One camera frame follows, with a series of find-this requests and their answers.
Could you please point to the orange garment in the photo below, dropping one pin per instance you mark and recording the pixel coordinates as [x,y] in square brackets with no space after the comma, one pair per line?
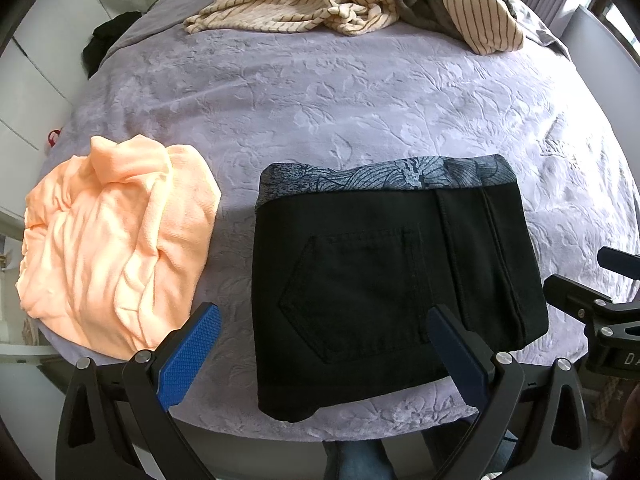
[110,240]

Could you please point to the lavender embossed blanket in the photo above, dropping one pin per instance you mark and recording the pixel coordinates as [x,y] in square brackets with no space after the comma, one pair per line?
[300,100]

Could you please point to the black pants with patterned waistband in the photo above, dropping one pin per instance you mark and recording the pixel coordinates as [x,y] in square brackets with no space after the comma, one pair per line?
[375,260]

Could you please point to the beige striped cloth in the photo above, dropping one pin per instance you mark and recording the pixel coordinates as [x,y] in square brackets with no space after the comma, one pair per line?
[280,5]

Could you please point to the person's blue jeans leg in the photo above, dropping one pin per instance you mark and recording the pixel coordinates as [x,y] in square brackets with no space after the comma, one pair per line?
[357,460]

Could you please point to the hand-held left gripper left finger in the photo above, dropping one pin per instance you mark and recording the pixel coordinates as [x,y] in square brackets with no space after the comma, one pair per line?
[192,355]

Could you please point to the small red object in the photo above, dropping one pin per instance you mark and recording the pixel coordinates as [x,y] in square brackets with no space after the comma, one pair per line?
[53,136]

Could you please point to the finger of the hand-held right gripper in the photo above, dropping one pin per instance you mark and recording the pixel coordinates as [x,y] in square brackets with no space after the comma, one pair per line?
[580,302]
[622,264]

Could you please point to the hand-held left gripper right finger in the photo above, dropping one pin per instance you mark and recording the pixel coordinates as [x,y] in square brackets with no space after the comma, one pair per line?
[455,355]

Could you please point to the black cloth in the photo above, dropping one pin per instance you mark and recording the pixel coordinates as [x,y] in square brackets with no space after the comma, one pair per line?
[105,42]

